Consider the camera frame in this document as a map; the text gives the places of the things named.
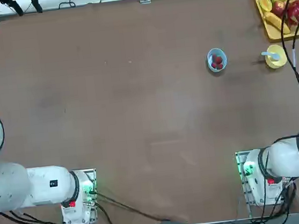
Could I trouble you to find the light blue plastic spoon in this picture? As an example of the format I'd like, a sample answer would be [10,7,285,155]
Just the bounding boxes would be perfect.
[260,49,281,62]

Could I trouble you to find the light blue bowl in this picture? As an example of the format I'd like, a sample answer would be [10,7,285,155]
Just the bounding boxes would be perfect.
[206,47,229,74]

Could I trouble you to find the yellow bowl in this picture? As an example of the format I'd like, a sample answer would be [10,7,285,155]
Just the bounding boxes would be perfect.
[263,43,289,70]

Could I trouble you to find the yellow plastic tray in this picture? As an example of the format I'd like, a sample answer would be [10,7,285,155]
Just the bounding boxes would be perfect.
[253,0,299,46]

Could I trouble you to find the yellow banana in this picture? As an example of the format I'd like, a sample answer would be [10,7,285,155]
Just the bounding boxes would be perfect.
[262,9,292,37]

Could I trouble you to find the black stand leg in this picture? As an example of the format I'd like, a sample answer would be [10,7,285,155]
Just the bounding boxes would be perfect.
[0,0,25,19]
[26,0,43,15]

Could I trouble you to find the yellow-orange star fruit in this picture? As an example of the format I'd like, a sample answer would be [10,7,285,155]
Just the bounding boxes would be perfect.
[258,0,274,14]

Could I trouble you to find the red apple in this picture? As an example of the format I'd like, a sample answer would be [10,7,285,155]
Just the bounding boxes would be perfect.
[269,0,289,19]

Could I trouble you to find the red dragon fruit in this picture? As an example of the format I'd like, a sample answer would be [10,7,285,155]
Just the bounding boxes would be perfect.
[284,0,299,27]

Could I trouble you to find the black base cable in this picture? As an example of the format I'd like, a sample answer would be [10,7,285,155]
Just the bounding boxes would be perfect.
[95,183,176,224]

